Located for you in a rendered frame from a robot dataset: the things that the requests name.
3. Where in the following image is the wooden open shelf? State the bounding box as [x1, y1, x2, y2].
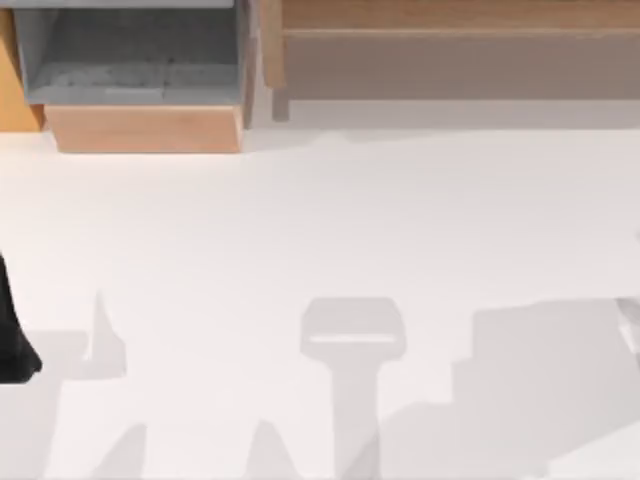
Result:
[260, 0, 640, 123]

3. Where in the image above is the pale wooden drawer front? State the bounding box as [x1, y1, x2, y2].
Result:
[43, 103, 245, 154]

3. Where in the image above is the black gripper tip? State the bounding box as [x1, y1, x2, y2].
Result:
[0, 253, 44, 386]

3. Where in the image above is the wooden cupboard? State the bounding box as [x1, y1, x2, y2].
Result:
[0, 7, 45, 133]

